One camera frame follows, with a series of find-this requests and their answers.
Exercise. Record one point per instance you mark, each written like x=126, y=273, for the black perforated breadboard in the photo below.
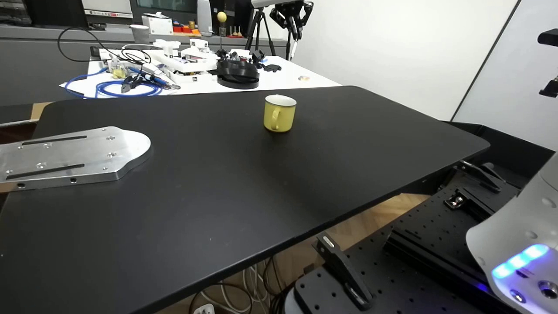
x=419, y=273

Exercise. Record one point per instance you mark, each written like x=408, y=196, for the black angled bracket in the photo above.
x=345, y=267

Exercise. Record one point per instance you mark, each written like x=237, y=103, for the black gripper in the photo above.
x=293, y=11

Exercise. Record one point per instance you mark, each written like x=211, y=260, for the black camera tripod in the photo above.
x=260, y=28

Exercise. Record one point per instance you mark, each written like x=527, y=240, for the black rounded bag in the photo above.
x=237, y=72

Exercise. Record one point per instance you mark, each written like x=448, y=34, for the white electronics pile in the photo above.
x=183, y=58

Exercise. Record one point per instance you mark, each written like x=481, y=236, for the small white box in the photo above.
x=157, y=25

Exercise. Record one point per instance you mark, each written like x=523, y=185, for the small black flat object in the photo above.
x=270, y=67

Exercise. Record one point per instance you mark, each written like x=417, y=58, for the white robot base blue lights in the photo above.
x=523, y=245

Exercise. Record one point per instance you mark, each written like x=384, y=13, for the white background table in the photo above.
x=289, y=77

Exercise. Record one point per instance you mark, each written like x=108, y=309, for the small yellow ball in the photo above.
x=221, y=16

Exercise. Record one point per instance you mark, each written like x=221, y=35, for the black rail block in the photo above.
x=429, y=250

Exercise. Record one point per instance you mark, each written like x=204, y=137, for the dark office chair back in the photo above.
x=54, y=13

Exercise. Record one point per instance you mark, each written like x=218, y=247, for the small yellow object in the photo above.
x=119, y=74

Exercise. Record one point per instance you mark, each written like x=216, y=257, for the computer monitor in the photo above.
x=166, y=8

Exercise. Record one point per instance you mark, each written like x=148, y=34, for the silver metal mounting plate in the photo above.
x=63, y=156

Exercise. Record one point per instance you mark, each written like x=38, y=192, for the yellow enamel mug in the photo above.
x=277, y=116

